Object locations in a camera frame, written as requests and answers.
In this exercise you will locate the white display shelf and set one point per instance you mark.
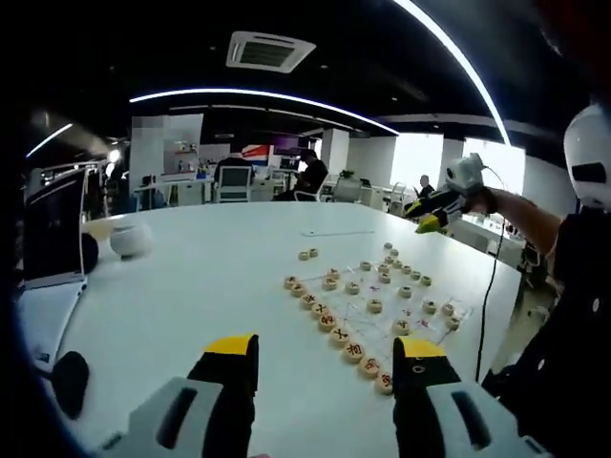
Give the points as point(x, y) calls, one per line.
point(181, 148)

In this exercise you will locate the long curved ceiling light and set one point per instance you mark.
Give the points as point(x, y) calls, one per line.
point(458, 62)

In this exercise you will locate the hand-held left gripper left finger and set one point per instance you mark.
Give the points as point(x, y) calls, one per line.
point(224, 381)

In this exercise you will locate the black round object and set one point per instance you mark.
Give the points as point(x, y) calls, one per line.
point(90, 253)

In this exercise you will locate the curved ceiling light strip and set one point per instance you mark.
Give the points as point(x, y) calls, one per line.
point(258, 95)

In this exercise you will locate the ceiling air conditioner unit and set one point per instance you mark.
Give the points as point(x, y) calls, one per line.
point(269, 50)

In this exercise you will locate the purple monitor screen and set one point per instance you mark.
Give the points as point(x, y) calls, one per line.
point(288, 143)

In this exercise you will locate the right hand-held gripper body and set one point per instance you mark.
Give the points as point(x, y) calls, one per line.
point(463, 174)

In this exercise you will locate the transparent chessboard sheet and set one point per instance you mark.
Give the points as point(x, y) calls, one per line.
point(382, 300)

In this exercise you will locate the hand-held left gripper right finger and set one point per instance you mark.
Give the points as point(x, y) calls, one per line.
point(420, 386)

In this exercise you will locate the white mesh office chair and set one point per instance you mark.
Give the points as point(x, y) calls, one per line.
point(348, 188)

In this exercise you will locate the potted green plant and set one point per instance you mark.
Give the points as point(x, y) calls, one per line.
point(347, 174)

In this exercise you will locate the white worn device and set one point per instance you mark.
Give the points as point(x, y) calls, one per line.
point(587, 162)

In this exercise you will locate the short ceiling light strip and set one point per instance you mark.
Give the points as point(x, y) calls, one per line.
point(50, 139)

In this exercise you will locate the black computer mouse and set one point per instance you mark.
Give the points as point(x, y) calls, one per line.
point(70, 384)

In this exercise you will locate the group of wooden chess pieces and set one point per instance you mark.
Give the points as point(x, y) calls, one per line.
point(353, 305)

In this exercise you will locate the beige round mat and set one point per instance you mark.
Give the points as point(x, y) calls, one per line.
point(98, 229)

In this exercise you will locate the white ribbed round object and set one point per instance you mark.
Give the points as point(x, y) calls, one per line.
point(131, 241)

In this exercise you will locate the white laptop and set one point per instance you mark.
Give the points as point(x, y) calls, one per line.
point(52, 253)

